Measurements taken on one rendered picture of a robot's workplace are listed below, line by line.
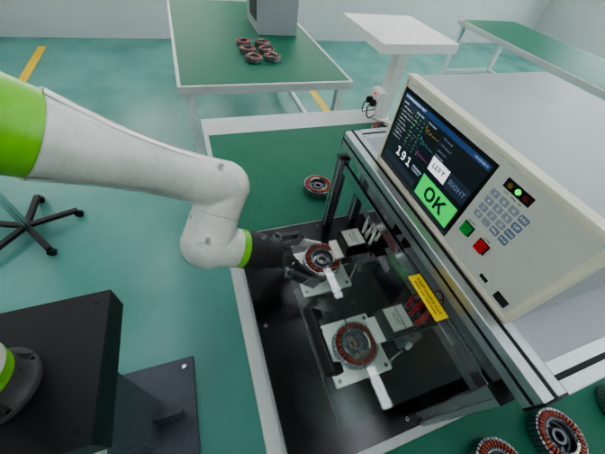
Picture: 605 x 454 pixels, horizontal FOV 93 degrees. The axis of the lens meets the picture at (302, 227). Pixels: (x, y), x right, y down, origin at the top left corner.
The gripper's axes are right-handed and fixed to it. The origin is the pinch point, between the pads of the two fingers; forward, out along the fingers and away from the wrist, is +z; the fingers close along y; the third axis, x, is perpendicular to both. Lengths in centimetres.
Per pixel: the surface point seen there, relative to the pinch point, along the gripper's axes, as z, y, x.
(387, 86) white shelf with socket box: 54, -86, 43
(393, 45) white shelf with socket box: 20, -60, 54
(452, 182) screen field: -8.4, 13.1, 40.5
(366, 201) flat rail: -1.8, -2.1, 22.5
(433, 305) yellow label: -5.4, 27.9, 23.9
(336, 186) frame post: 2.1, -17.4, 15.3
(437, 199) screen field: -5.9, 12.4, 36.3
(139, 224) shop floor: -22, -104, -110
